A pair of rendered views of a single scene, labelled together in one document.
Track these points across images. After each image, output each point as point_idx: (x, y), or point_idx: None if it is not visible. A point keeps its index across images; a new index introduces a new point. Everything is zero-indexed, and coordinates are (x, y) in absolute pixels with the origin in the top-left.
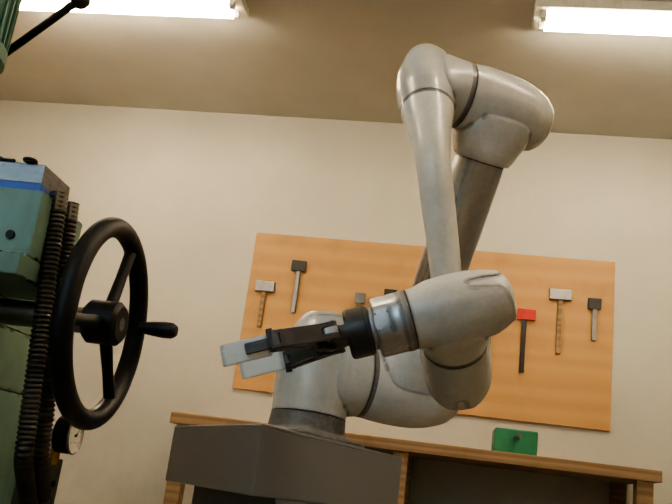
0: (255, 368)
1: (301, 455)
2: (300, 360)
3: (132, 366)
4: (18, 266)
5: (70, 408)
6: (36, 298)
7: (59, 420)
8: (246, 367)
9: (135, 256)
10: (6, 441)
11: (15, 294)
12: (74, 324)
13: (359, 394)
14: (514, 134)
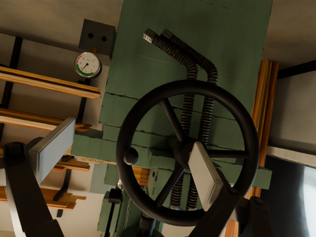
0: (65, 137)
1: None
2: (38, 185)
3: (137, 120)
4: (221, 170)
5: (238, 99)
6: (159, 152)
7: (97, 76)
8: (71, 135)
9: (157, 205)
10: (132, 71)
11: (163, 151)
12: (255, 152)
13: None
14: None
